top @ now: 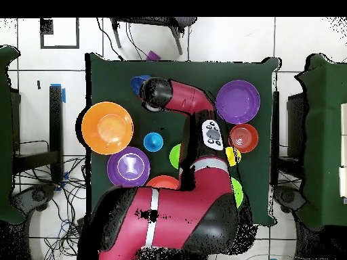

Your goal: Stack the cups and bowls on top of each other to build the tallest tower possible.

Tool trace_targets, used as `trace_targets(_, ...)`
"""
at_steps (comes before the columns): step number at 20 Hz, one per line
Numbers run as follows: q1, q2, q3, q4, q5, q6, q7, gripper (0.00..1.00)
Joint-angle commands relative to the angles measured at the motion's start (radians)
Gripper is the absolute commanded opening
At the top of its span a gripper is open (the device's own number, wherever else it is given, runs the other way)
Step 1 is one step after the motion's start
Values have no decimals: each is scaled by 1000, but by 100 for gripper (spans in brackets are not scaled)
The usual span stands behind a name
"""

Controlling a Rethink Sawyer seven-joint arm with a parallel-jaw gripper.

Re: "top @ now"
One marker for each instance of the small green plastic bowl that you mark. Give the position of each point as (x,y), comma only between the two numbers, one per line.
(175,157)

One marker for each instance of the light blue plastic cup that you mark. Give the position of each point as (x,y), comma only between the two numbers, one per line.
(153,142)

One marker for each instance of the blue plastic bowl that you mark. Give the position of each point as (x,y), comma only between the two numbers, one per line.
(137,84)

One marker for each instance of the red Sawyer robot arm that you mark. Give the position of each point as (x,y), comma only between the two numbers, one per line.
(189,211)

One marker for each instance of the large red plastic bowl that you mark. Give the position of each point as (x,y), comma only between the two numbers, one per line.
(162,182)

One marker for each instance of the yellow plastic cup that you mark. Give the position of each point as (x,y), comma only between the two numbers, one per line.
(233,157)

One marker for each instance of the purple plastic bowl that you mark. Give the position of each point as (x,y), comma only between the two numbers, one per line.
(116,173)
(238,101)

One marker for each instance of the large orange plastic bowl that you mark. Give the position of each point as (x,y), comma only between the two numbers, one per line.
(107,127)

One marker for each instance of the small red plastic bowl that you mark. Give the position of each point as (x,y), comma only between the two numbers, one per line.
(243,138)

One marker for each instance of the large green plastic bowl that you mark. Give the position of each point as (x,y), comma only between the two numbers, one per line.
(238,192)

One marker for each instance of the small purple object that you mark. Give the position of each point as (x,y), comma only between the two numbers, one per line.
(153,56)

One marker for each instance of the dark green tablecloth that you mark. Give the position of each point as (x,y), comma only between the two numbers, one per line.
(113,75)

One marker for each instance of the black stand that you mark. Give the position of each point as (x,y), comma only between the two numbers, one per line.
(296,122)
(55,122)

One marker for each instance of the grey chair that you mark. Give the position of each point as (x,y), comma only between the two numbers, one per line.
(187,21)

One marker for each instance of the dark grey stand base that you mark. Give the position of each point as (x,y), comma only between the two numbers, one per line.
(35,195)
(287,196)

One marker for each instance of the green-clothed side table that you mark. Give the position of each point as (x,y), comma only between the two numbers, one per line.
(5,135)
(325,135)

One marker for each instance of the white box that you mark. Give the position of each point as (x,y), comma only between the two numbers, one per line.
(344,122)

